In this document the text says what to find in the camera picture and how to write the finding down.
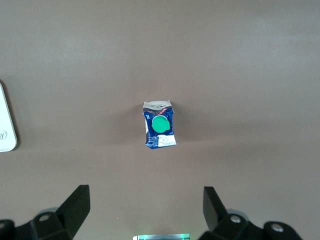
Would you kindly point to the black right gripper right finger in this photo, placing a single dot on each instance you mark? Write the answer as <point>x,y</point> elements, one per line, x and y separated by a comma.
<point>216,212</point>

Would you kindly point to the cream tray with bear print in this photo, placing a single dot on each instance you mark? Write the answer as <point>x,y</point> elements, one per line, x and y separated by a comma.
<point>6,125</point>

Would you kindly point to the blue milk carton green cap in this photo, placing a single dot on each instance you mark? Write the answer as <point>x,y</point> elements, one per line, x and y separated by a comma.
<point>160,125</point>

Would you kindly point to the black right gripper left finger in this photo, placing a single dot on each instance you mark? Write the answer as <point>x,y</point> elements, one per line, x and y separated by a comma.
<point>75,210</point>

